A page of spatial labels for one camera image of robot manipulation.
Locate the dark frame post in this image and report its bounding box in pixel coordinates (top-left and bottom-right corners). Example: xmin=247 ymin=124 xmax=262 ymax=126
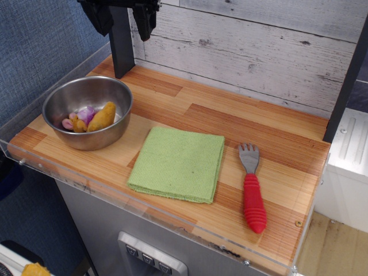
xmin=323 ymin=18 xmax=367 ymax=143
xmin=109 ymin=6 xmax=135 ymax=79

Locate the stainless steel bowl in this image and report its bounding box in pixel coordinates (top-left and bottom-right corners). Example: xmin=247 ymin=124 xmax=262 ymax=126
xmin=43 ymin=76 xmax=133 ymax=151

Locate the silver dispenser button panel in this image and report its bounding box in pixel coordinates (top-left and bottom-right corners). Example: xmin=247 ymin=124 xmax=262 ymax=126
xmin=117 ymin=231 xmax=189 ymax=275

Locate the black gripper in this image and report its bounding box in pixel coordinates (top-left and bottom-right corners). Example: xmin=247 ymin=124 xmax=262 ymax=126
xmin=78 ymin=0 xmax=161 ymax=41

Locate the green towel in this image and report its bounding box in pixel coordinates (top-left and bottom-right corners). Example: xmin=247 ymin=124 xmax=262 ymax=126
xmin=127 ymin=126 xmax=225 ymax=204

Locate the dark left frame post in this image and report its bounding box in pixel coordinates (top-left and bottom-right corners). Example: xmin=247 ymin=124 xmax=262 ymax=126
xmin=109 ymin=6 xmax=135 ymax=79

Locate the small orange toy piece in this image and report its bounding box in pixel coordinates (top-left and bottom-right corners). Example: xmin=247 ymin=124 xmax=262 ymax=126
xmin=72 ymin=117 xmax=87 ymax=133

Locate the white metal side cabinet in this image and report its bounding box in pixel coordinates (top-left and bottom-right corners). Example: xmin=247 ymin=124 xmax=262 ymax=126
xmin=315 ymin=108 xmax=367 ymax=232

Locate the red handled metal fork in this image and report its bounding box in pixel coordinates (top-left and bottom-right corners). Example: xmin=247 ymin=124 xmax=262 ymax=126
xmin=239 ymin=143 xmax=267 ymax=234

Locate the purple toy onion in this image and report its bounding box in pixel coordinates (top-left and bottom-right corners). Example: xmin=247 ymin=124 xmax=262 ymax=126
xmin=76 ymin=106 xmax=96 ymax=125

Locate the dark right frame post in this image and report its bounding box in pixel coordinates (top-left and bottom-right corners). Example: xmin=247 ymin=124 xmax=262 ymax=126
xmin=323 ymin=18 xmax=367 ymax=143

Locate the clear acrylic edge guard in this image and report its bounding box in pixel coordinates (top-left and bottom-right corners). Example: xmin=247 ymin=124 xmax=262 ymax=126
xmin=7 ymin=57 xmax=329 ymax=275

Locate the yellow toy sweet potato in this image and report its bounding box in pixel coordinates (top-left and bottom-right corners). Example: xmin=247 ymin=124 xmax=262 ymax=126
xmin=87 ymin=102 xmax=116 ymax=132

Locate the yellow toy at bottom left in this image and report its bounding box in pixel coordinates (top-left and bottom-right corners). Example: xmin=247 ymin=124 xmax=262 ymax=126
xmin=21 ymin=263 xmax=51 ymax=276

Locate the pink toy piece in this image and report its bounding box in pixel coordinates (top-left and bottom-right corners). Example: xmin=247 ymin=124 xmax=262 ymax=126
xmin=62 ymin=113 xmax=78 ymax=131

